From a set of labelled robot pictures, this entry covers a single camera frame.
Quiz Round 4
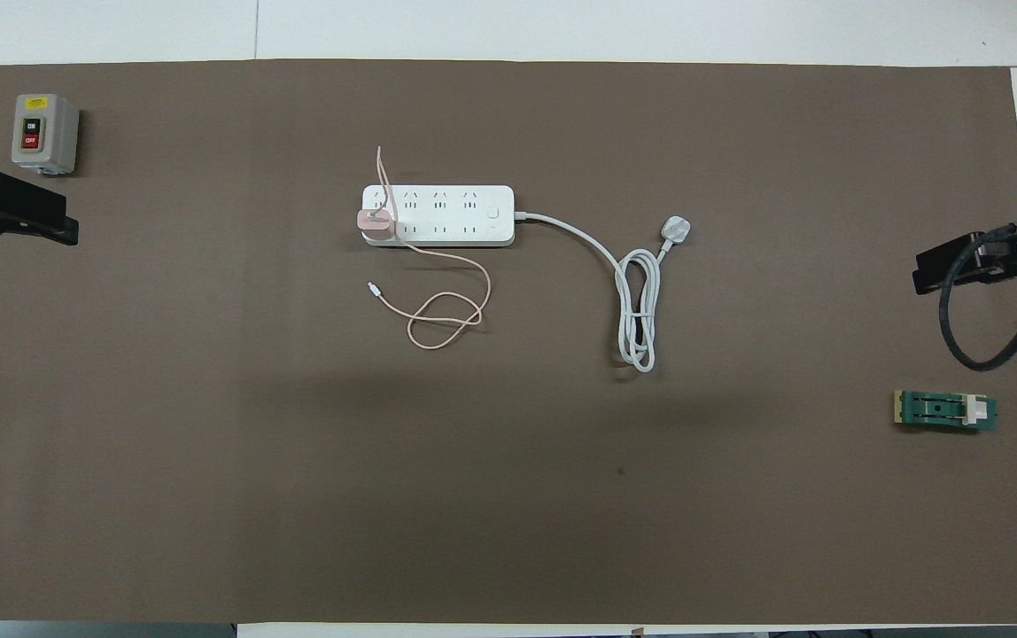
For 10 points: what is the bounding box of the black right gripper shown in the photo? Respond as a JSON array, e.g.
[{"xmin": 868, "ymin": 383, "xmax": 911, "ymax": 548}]
[{"xmin": 913, "ymin": 226, "xmax": 1017, "ymax": 296}]

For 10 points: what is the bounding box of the pink charging cable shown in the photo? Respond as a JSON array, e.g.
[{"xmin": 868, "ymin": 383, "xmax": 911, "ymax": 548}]
[{"xmin": 368, "ymin": 146, "xmax": 493, "ymax": 350}]

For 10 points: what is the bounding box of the white power strip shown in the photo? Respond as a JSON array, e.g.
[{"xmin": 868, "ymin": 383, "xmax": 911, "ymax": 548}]
[{"xmin": 361, "ymin": 184, "xmax": 516, "ymax": 248}]

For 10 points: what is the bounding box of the brown table mat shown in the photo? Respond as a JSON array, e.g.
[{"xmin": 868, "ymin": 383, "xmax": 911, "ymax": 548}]
[{"xmin": 0, "ymin": 59, "xmax": 1017, "ymax": 624}]

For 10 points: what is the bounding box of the grey on-off switch box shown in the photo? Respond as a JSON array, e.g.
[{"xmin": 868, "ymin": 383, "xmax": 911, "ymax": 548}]
[{"xmin": 12, "ymin": 94, "xmax": 81, "ymax": 176}]

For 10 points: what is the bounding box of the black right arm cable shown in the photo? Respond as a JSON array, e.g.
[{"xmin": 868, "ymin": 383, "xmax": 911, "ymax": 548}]
[{"xmin": 939, "ymin": 222, "xmax": 1017, "ymax": 371}]

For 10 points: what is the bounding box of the green knife switch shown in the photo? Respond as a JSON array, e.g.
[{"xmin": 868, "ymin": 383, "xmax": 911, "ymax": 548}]
[{"xmin": 894, "ymin": 390, "xmax": 999, "ymax": 434}]

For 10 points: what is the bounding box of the white power cord with plug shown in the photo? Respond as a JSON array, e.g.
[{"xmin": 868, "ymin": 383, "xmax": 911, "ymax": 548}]
[{"xmin": 513, "ymin": 211, "xmax": 694, "ymax": 373}]

